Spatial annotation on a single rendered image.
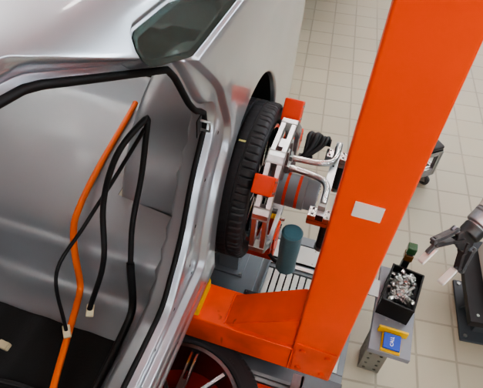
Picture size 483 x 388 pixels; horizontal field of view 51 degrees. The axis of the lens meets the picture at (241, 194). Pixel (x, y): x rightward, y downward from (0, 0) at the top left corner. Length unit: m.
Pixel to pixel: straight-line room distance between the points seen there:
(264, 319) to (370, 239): 0.63
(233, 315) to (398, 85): 1.17
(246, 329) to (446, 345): 1.30
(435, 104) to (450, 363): 1.98
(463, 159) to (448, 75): 2.89
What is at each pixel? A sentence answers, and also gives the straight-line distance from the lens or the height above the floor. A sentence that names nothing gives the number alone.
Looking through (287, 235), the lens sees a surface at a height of 0.74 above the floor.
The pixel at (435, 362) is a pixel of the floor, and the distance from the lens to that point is 2.82.
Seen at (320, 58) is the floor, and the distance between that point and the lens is 4.50.
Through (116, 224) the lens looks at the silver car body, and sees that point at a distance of 1.75.
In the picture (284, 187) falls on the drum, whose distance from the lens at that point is 2.03.
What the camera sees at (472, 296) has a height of 0.30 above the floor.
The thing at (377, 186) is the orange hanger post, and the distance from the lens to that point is 1.17.
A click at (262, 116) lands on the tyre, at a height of 1.18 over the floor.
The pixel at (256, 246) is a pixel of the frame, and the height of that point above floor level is 0.77.
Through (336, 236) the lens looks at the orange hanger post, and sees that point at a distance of 1.32.
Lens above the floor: 2.37
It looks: 48 degrees down
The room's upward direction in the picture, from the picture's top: 5 degrees clockwise
